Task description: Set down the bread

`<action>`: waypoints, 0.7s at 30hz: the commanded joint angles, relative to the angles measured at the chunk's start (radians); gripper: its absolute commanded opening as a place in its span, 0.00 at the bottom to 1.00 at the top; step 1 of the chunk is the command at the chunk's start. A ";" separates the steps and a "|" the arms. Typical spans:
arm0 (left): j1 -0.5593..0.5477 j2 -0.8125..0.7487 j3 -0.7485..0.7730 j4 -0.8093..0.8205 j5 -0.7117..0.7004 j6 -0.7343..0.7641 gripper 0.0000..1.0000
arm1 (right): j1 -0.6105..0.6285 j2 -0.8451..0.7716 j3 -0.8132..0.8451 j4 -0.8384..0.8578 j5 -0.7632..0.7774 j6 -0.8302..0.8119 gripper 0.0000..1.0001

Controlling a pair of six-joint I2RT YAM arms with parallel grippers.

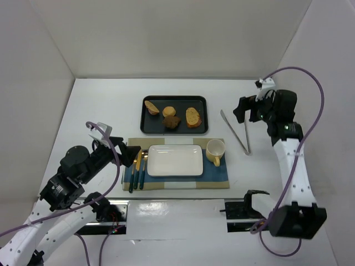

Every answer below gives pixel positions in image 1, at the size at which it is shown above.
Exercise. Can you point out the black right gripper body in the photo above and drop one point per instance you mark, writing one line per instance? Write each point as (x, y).
(250, 106)

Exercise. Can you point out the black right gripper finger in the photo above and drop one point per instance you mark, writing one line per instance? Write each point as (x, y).
(254, 116)
(243, 106)

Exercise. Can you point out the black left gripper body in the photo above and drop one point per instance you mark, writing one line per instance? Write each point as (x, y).
(116, 148)

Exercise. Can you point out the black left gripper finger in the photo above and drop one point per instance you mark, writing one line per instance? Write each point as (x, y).
(128, 154)
(117, 141)

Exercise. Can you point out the metal kitchen tongs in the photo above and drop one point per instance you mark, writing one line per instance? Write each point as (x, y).
(246, 148)

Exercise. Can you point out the dark brown bread chunk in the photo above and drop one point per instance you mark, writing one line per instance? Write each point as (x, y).
(171, 122)

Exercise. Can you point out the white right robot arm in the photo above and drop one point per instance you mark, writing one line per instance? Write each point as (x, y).
(296, 213)

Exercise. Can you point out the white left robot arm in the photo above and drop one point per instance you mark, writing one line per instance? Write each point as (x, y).
(53, 218)

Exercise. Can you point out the sliced baguette bread piece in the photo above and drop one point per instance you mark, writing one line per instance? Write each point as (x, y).
(152, 109)

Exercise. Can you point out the herb toast bread slice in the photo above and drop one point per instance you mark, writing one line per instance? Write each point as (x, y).
(193, 118)

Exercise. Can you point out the round light bread bun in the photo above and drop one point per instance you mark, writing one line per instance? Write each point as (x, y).
(169, 111)

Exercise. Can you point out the white rectangular plate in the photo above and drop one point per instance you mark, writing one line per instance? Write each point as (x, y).
(175, 160)

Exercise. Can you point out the black baking tray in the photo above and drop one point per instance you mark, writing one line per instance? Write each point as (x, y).
(153, 124)

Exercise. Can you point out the yellow ceramic mug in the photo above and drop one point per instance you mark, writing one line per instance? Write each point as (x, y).
(215, 150)

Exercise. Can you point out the gold fork green handle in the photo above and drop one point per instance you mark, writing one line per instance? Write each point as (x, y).
(142, 179)

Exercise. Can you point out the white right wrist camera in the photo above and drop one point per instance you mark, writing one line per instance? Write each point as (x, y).
(265, 87)

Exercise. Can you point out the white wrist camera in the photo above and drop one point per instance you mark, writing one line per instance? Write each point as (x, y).
(265, 87)
(100, 132)

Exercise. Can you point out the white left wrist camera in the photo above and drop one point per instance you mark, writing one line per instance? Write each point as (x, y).
(100, 132)

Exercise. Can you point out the gold knife green handle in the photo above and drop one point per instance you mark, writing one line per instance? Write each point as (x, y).
(136, 178)

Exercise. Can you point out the gold spoon green handle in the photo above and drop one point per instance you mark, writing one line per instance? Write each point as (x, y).
(131, 184)

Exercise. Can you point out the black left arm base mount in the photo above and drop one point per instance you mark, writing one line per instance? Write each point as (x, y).
(114, 222)

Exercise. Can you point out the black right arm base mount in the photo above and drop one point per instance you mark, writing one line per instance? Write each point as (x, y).
(237, 218)

